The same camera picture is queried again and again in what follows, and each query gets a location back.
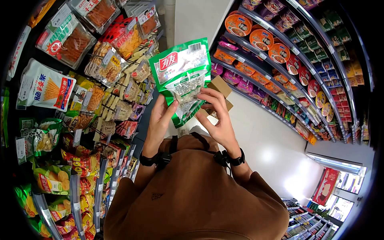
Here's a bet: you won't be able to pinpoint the green snack packet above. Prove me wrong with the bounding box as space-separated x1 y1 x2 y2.
148 37 212 129

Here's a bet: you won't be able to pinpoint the person's right thumb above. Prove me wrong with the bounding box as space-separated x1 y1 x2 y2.
195 112 218 137

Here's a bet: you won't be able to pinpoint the red poster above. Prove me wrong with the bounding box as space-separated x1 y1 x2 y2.
312 167 341 207

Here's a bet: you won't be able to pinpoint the person's left hand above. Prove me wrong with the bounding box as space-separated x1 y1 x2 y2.
142 94 179 158

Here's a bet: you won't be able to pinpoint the person's right ring finger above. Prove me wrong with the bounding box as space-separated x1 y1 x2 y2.
199 87 226 101

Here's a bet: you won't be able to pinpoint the glass shop front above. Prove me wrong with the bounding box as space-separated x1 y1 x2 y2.
305 152 367 223

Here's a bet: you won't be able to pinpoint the person's legs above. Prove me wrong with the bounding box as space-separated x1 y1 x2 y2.
178 125 210 138

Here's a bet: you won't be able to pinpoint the person's left thumb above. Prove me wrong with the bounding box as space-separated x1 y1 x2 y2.
164 100 179 121

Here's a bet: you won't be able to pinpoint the full shop shelf with noodles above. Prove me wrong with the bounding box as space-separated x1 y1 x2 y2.
210 0 374 146

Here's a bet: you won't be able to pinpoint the person's right middle finger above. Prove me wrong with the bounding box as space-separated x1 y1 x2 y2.
196 92 224 110

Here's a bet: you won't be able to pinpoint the full shop shelf with snacks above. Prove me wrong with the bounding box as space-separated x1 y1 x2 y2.
0 0 165 240

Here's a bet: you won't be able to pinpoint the low full shop shelf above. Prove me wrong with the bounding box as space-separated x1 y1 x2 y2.
281 197 340 240

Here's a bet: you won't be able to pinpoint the black wrist band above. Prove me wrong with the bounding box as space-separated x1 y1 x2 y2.
213 148 246 167
139 151 172 169

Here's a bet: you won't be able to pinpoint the person's right hand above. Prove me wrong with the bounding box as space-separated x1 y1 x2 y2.
195 87 242 158

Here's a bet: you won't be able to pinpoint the brown cardboard box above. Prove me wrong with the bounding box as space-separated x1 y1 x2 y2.
194 75 234 121

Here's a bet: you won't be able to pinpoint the person's body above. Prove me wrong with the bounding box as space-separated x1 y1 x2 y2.
103 132 290 240

